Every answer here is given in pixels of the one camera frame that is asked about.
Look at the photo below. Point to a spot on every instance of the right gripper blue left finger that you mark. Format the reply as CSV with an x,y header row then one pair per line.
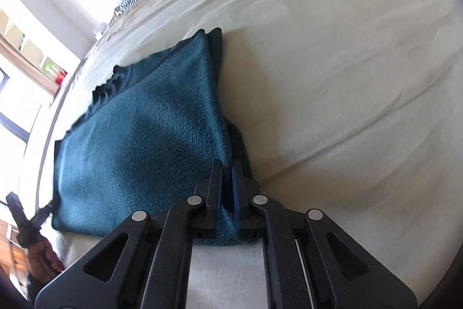
x,y
207,220

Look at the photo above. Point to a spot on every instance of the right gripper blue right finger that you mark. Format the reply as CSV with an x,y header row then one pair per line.
x,y
247,219

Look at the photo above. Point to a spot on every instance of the dark teal knitted garment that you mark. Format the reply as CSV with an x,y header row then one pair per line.
x,y
151,133

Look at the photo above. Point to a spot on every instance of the person's left hand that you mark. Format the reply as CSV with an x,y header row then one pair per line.
x,y
43,263

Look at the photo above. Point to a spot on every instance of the red box on shelf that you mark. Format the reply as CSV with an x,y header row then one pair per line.
x,y
60,76

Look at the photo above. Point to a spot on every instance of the beige bed cover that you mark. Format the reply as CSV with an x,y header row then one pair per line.
x,y
350,106

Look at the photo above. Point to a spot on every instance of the green lamp on shelf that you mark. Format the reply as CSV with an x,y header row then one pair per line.
x,y
48,66

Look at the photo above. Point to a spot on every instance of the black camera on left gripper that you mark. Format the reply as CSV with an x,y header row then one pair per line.
x,y
16,209

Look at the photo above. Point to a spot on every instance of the window with dark frame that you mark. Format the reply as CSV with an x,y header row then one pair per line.
x,y
15,117

